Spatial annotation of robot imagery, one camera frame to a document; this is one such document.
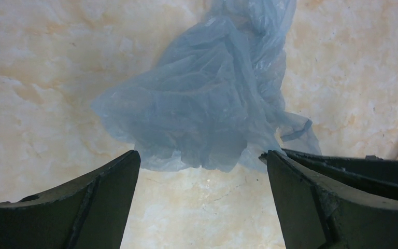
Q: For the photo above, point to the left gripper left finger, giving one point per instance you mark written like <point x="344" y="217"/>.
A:
<point x="90" y="211"/>

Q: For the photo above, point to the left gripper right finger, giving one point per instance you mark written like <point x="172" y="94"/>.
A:
<point x="334" y="202"/>

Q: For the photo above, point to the light blue plastic trash bag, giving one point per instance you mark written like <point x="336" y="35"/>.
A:
<point x="214" y="98"/>

